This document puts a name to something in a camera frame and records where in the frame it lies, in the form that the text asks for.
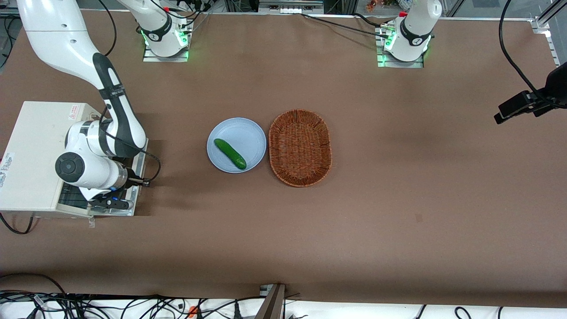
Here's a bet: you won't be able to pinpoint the black oven power cable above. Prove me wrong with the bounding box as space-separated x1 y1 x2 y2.
0 213 34 235

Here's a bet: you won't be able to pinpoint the light blue plate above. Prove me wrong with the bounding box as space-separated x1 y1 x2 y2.
206 117 267 174

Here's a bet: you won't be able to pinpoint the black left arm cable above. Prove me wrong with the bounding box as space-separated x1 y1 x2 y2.
498 0 545 98

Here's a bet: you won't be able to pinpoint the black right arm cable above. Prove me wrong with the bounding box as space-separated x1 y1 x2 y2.
98 0 162 187

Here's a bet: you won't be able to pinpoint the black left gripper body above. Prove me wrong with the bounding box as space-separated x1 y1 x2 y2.
531 62 567 109

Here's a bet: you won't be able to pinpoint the brown wicker basket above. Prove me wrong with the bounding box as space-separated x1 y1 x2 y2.
268 109 333 188

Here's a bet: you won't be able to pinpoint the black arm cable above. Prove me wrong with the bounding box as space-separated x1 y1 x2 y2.
498 0 545 98
98 0 162 187

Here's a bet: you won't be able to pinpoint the white power strip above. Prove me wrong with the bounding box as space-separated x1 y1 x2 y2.
258 4 325 14

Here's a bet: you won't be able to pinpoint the aluminium frame profile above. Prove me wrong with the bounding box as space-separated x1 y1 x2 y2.
531 0 567 68

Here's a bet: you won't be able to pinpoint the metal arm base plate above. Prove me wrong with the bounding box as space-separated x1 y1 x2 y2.
376 23 425 68
142 24 191 63

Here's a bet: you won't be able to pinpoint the black cable across table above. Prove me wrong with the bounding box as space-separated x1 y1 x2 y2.
300 13 390 38

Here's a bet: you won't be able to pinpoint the white toaster oven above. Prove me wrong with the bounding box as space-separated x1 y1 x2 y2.
0 101 111 218

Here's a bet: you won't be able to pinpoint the black looped floor cable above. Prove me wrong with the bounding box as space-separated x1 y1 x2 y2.
0 272 67 295

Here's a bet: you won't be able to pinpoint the grey camera stand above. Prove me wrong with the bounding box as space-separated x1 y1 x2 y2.
256 284 302 319

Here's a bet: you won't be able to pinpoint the green cucumber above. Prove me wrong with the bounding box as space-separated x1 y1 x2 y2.
214 138 247 170

